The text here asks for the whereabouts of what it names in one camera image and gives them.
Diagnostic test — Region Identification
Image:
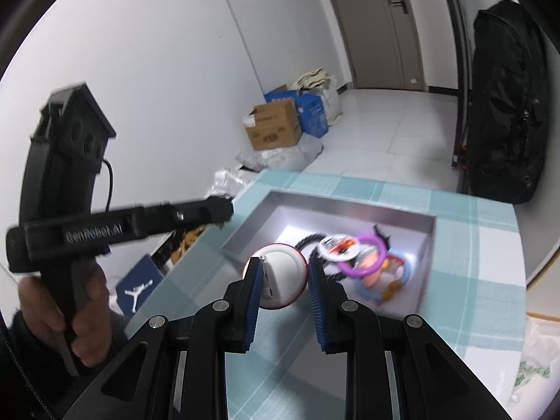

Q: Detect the white round badge red rim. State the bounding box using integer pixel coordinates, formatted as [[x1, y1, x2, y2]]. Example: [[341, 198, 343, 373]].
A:
[[243, 244, 309, 311]]

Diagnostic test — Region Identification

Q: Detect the brown cardboard box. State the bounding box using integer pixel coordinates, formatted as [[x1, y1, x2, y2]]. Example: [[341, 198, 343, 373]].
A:
[[243, 98, 303, 150]]

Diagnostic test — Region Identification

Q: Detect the blue cardboard box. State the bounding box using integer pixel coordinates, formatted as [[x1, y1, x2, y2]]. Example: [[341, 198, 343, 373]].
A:
[[264, 84, 330, 137]]

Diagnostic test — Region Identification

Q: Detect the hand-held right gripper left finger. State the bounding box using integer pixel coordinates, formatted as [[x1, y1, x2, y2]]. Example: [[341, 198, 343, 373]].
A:
[[61, 256, 265, 420]]

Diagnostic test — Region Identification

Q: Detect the person's left forearm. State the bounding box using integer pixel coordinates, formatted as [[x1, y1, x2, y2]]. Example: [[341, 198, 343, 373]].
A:
[[0, 308, 73, 420]]

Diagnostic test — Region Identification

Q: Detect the black box with gold print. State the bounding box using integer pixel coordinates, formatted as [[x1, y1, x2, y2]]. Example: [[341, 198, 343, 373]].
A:
[[151, 225, 210, 272]]

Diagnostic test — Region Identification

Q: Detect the purple ring bracelet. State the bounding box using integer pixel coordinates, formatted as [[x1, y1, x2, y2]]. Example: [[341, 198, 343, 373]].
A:
[[337, 235, 390, 278]]

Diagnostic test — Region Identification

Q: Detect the black spiral hair tie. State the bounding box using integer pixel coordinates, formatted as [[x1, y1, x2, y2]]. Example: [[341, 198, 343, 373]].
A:
[[294, 232, 327, 257]]

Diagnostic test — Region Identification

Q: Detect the black dotted hair bow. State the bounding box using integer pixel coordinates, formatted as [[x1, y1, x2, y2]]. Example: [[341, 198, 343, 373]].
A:
[[373, 224, 393, 248]]

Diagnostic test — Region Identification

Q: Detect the white cloth bag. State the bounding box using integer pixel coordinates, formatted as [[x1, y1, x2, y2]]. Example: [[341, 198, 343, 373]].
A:
[[291, 69, 344, 125]]

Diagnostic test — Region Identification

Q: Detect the black metal rack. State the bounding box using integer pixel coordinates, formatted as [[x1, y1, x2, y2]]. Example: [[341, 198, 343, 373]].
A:
[[431, 0, 475, 193]]

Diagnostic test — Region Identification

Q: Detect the teal checked tablecloth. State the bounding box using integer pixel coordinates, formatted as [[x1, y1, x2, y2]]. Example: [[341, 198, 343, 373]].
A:
[[127, 170, 528, 420]]

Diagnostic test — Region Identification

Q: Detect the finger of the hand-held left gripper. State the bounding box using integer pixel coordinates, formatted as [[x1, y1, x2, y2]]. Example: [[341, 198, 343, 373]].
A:
[[142, 196, 236, 239]]

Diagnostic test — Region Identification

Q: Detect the black backpack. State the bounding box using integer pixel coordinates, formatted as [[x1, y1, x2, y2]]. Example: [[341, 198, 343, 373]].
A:
[[468, 0, 550, 205]]

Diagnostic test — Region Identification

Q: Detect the person's left hand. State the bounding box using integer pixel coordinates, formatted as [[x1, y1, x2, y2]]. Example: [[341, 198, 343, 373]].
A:
[[20, 266, 113, 367]]

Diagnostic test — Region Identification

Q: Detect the grey door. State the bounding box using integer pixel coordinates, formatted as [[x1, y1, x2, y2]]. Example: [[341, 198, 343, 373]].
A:
[[317, 0, 427, 92]]

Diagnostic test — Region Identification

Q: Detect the white plastic bag green print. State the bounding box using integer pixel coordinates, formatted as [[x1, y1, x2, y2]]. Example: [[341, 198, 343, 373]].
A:
[[512, 315, 560, 407]]

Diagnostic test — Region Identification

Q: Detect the silver cardboard box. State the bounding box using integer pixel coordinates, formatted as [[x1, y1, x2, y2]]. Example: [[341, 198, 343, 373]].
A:
[[221, 189, 438, 316]]

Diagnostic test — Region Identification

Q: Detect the clear plastic packaging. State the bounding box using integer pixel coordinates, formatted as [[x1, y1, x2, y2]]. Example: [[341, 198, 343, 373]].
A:
[[208, 167, 259, 198]]

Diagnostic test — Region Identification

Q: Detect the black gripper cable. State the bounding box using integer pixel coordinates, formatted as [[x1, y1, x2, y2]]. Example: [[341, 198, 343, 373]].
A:
[[102, 159, 115, 211]]

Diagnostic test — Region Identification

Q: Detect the pink pig toy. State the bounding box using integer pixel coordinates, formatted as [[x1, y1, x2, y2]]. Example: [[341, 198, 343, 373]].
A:
[[356, 249, 386, 289]]

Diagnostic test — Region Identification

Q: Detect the blue ring bracelet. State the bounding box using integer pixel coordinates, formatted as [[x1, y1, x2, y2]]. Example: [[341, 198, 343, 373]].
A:
[[352, 249, 414, 302]]

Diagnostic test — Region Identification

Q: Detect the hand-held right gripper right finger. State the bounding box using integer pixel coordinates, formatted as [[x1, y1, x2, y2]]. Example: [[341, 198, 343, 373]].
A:
[[307, 259, 512, 420]]

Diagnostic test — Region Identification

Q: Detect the clear plastic bag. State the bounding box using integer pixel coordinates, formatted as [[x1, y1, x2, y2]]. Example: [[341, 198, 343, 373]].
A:
[[236, 133, 324, 172]]

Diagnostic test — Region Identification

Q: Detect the blue box with white figure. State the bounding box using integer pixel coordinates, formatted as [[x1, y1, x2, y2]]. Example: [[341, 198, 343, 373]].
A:
[[116, 254, 166, 318]]

